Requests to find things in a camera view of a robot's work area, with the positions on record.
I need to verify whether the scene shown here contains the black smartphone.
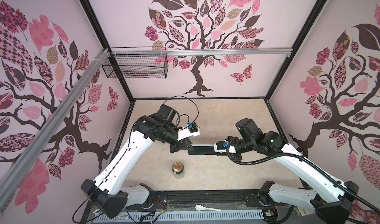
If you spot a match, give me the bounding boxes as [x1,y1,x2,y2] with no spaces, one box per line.
[188,144,219,155]

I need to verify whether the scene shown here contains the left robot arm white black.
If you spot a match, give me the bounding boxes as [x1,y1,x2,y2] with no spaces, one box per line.
[81,104,200,218]

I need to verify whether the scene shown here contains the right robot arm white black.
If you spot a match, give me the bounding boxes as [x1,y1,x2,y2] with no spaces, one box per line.
[214,118,359,224]

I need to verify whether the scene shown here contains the green beverage can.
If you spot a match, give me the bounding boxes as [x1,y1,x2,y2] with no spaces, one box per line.
[172,162,185,178]

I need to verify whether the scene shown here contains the white plastic spoon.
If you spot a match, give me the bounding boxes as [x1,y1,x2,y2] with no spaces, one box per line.
[195,204,221,212]

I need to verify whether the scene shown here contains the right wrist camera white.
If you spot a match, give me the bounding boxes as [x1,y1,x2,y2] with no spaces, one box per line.
[213,141,236,154]

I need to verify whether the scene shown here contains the thin black camera cable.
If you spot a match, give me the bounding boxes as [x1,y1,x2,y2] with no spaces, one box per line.
[162,95,200,127]

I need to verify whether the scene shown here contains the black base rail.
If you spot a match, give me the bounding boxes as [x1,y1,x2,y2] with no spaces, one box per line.
[80,189,300,224]

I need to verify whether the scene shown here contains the white slotted cable duct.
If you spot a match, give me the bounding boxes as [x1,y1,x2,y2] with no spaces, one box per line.
[93,210,264,224]

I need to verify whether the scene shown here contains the black wire basket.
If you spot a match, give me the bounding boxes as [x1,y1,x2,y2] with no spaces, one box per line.
[102,46,169,79]

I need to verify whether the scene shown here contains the aluminium rail back wall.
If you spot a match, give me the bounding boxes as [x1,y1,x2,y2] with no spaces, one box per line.
[111,47,293,56]

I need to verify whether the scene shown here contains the aluminium rail wall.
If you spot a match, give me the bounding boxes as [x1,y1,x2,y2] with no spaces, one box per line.
[1,48,109,208]
[111,47,293,56]

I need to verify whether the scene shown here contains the aluminium rail left wall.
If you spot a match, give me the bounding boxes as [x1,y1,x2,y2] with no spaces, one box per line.
[1,48,109,208]

